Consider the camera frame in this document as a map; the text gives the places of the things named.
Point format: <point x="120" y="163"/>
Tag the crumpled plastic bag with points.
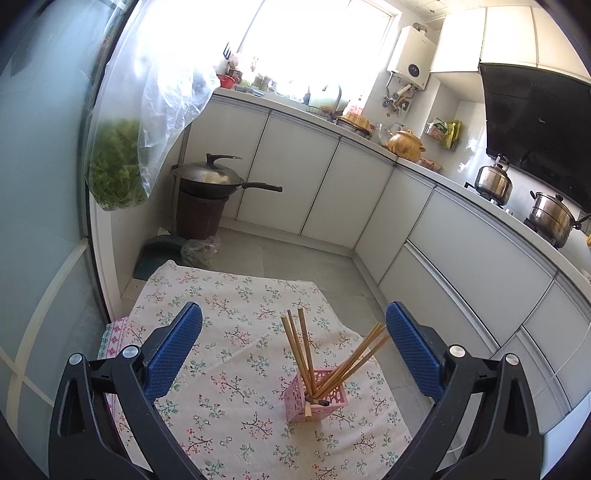
<point x="200" y="253"/>

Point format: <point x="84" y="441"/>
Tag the plastic bag of greens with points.
<point x="156" y="83"/>

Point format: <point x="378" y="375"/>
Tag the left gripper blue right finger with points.
<point x="421" y="348"/>

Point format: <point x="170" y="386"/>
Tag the pink perforated utensil holder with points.
<point x="293" y="399"/>

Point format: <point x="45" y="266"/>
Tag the brown clay pot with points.
<point x="405" y="144"/>

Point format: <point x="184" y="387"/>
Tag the green dustpan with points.
<point x="156" y="252"/>

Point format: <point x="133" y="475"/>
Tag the floral tablecloth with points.
<point x="227" y="405"/>

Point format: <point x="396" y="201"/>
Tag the white water heater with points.
<point x="412" y="57"/>

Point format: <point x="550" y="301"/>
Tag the black range hood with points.
<point x="539" y="120"/>

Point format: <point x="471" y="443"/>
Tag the black wok with lid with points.
<point x="212" y="181"/>

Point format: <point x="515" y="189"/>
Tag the dark brown bin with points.
<point x="199" y="209"/>

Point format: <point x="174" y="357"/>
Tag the steel stock pot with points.
<point x="552" y="219"/>

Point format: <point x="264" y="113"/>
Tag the wooden chopstick lying out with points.
<point x="307" y="412"/>

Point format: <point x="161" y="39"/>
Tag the white kitchen cabinets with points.
<point x="477" y="275"/>

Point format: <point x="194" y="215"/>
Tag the kitchen faucet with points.
<point x="333" y="113"/>

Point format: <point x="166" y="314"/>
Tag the steel kettle pot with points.
<point x="493" y="183"/>

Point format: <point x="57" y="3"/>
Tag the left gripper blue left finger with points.
<point x="166" y="349"/>

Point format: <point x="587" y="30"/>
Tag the red basket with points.
<point x="227" y="82"/>

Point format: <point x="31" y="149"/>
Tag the wooden chopstick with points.
<point x="351" y="359"/>
<point x="307" y="350"/>
<point x="286" y="327"/>
<point x="355" y="366"/>
<point x="299" y="353"/>

